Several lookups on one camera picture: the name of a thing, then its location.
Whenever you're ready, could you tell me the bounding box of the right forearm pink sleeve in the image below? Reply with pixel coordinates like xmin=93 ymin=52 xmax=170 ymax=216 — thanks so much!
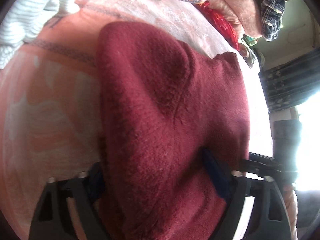
xmin=283 ymin=185 xmax=298 ymax=240

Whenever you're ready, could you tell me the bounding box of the folded pink fleece blanket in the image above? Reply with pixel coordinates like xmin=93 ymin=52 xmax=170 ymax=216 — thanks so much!
xmin=210 ymin=0 xmax=262 ymax=38

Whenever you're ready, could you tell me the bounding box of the dark red knit sweater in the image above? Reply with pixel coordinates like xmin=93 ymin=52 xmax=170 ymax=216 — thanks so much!
xmin=97 ymin=22 xmax=249 ymax=239

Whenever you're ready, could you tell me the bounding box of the navy plaid shirt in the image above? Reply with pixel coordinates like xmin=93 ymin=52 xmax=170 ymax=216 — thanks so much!
xmin=256 ymin=0 xmax=285 ymax=41

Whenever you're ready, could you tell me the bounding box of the white ribbed knit garment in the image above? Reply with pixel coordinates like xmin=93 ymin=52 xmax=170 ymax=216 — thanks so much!
xmin=1 ymin=0 xmax=79 ymax=69

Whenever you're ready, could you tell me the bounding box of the red embroidered pouch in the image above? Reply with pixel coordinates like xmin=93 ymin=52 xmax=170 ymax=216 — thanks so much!
xmin=194 ymin=1 xmax=240 ymax=51

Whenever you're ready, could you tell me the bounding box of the pink floral bed blanket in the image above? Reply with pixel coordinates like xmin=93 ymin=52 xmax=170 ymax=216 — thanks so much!
xmin=1 ymin=0 xmax=272 ymax=239

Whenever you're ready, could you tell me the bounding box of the dark patterned curtain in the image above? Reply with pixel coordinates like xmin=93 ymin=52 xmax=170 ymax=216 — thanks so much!
xmin=259 ymin=48 xmax=319 ymax=113

